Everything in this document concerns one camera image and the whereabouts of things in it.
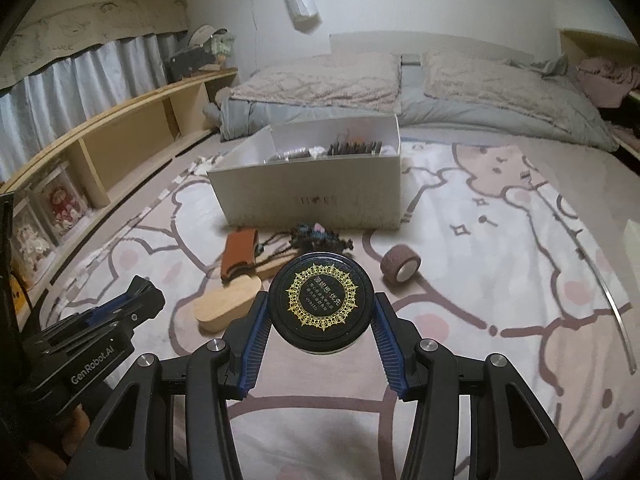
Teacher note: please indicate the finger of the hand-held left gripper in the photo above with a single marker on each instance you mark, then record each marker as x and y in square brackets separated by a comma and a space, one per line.
[107, 310]
[150, 297]

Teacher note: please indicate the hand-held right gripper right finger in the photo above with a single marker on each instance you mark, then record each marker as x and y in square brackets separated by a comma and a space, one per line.
[387, 340]

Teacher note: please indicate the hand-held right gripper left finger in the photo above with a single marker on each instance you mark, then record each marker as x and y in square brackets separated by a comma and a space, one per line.
[254, 337]

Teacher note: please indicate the wooden block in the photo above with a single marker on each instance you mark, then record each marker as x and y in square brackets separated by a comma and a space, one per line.
[225, 310]

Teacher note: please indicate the black round tin gold print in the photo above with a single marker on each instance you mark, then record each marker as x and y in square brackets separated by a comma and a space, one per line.
[320, 300]

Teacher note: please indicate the light brown bandage roll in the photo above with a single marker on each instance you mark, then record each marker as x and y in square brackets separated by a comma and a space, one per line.
[400, 263]

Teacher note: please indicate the white storage box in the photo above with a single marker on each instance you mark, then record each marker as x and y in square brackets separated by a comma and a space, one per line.
[310, 195]

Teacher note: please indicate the person's left hand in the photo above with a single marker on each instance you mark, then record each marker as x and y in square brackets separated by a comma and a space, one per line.
[65, 430]

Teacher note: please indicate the brown leather case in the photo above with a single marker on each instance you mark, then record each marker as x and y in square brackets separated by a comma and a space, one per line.
[239, 252]

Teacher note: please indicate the framed doll display box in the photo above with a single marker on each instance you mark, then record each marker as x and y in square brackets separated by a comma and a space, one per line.
[60, 205]
[30, 245]

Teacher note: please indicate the white crumpled cloth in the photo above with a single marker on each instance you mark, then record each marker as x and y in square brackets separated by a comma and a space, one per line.
[207, 166]

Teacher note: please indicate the long wooden shelf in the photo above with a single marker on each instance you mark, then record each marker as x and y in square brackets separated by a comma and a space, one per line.
[125, 125]

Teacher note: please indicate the brown claw hair clip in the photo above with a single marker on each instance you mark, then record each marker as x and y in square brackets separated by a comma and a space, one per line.
[352, 147]

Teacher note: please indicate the grey curtain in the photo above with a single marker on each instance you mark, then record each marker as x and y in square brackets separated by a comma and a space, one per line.
[75, 85]

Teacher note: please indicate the grey duvet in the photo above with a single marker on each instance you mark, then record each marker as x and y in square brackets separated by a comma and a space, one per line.
[450, 110]

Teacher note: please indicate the dark handbag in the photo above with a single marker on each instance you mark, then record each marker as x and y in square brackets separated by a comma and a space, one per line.
[190, 62]

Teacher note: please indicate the pale flower bouquet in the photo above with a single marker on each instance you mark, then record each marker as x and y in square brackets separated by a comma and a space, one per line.
[222, 45]

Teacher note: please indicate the beige fuzzy pillow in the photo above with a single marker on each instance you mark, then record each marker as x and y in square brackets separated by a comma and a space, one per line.
[320, 80]
[500, 85]

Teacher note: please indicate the white cap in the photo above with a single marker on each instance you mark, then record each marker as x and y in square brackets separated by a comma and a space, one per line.
[202, 35]

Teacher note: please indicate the beige printed valance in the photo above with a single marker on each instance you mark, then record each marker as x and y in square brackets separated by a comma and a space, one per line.
[75, 25]

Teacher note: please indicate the white headboard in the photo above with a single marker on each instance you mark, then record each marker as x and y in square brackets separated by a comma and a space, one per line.
[450, 42]

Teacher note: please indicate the crumpled grey cloth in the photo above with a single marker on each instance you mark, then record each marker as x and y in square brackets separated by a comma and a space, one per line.
[555, 66]

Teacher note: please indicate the hanging white pouch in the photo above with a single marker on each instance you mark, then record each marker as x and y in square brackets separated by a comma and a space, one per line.
[300, 0]

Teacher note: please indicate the pink clothes pile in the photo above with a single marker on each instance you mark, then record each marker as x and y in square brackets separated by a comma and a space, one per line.
[605, 77]

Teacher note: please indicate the small wooden shelf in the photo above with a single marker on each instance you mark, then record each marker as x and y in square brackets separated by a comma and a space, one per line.
[590, 42]

